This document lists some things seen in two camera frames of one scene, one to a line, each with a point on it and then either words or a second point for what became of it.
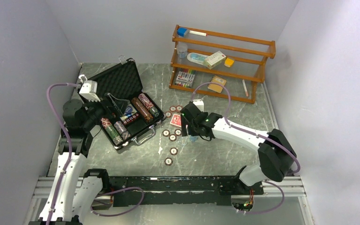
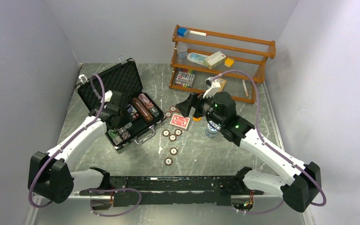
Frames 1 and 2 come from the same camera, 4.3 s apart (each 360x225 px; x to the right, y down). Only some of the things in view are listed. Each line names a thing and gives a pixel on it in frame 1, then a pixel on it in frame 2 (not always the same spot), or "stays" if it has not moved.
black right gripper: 184,131 to 184,107
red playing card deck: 176,120 stays
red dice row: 130,119 stays
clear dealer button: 183,141 stays
